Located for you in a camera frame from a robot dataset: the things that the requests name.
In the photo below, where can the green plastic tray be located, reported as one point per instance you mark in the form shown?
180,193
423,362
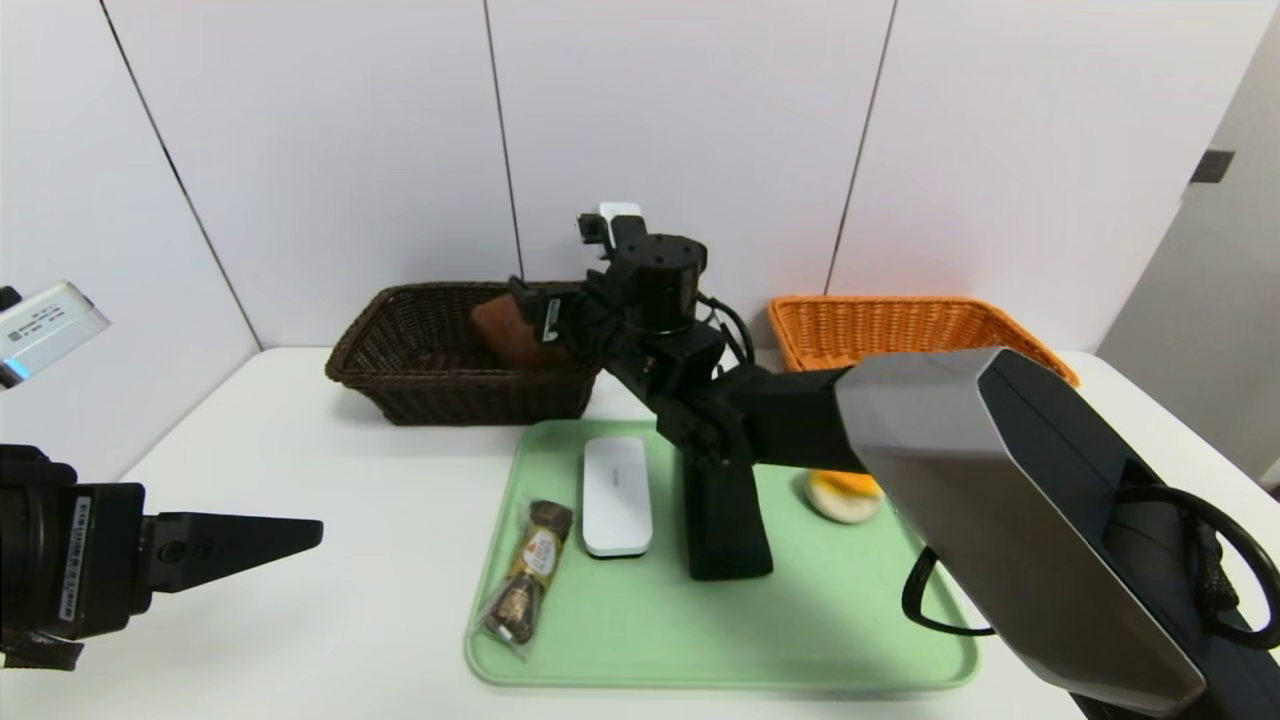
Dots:
650,620

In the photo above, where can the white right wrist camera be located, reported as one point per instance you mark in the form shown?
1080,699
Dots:
620,218

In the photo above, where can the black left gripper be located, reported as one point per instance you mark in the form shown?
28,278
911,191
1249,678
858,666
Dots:
92,558

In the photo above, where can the orange wicker basket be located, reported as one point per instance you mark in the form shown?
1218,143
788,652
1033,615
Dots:
900,325

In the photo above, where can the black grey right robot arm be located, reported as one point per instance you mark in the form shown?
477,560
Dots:
1000,480

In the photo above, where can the chocolate candy packet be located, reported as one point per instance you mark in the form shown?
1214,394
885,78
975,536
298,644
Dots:
528,570

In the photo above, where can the brown towel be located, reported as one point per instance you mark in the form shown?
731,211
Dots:
505,330

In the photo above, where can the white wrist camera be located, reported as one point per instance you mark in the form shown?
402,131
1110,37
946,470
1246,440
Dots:
45,325
620,218

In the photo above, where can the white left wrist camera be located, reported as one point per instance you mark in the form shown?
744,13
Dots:
45,325

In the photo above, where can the dark brown wicker basket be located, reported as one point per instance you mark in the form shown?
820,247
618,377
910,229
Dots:
470,400

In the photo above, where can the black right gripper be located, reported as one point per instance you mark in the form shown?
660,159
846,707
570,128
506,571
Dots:
549,315

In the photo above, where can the white rectangular plastic case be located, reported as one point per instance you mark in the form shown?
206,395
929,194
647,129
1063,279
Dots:
616,495

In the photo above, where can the black fabric pouch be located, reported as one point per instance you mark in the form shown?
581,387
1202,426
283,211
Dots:
728,530

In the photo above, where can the dark wall bracket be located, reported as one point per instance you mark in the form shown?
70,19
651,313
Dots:
1211,165

